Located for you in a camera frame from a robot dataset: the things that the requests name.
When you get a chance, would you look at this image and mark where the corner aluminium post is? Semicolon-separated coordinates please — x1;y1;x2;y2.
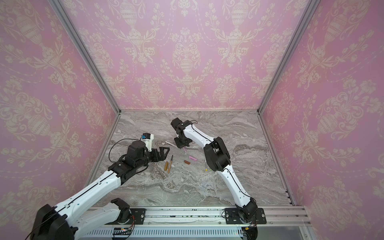
258;0;321;116
48;0;121;115

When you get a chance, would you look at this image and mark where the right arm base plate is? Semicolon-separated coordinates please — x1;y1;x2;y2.
222;208;267;225

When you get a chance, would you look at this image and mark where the right corner aluminium post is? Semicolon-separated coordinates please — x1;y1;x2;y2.
258;0;321;116

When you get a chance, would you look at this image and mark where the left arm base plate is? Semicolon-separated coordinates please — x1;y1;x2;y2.
107;208;147;226

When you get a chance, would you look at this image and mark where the tan brown pen cap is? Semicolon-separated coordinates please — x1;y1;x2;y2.
164;161;169;171

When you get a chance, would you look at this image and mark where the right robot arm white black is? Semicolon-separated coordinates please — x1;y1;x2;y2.
171;118;258;223

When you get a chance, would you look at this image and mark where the left corner aluminium post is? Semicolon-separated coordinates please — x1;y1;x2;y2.
48;0;121;115

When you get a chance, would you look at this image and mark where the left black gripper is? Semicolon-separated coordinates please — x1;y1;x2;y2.
135;146;171;170

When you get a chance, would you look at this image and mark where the aluminium front rail frame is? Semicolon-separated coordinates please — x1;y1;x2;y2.
79;206;316;240

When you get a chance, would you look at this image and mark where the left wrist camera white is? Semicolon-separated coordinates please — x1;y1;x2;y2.
141;133;154;152

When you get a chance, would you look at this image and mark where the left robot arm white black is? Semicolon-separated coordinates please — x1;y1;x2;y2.
26;141;170;240

